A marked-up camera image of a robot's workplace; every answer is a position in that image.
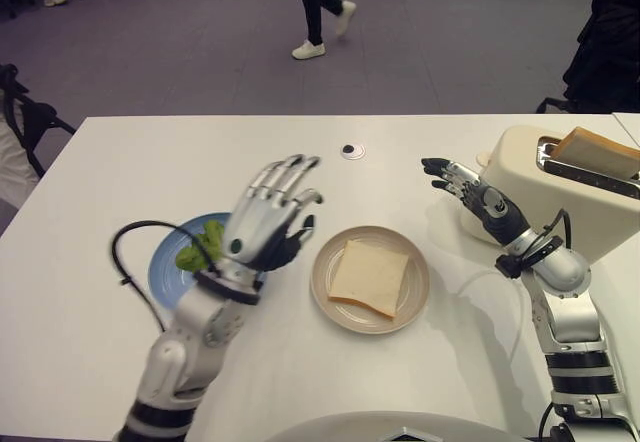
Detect black office chair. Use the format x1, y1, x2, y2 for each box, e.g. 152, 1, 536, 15
535, 0, 640, 115

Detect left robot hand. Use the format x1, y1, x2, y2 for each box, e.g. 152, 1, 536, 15
221, 153, 326, 274

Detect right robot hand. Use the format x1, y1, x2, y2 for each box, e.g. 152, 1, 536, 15
420, 157, 531, 249

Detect bread slice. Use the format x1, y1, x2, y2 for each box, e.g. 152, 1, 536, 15
549, 126, 640, 181
327, 239, 411, 320

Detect black cable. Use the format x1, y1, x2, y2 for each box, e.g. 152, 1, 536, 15
110, 219, 224, 334
509, 208, 573, 268

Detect white cord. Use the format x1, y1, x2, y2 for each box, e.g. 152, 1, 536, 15
455, 267, 527, 366

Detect green lettuce leaf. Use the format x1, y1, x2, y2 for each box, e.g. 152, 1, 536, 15
174, 219, 226, 274

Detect blue plate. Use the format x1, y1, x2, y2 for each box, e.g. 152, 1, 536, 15
147, 211, 267, 314

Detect cream toaster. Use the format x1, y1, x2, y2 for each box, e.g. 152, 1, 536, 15
457, 124, 640, 269

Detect beige plate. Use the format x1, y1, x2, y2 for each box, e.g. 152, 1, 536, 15
309, 224, 432, 336

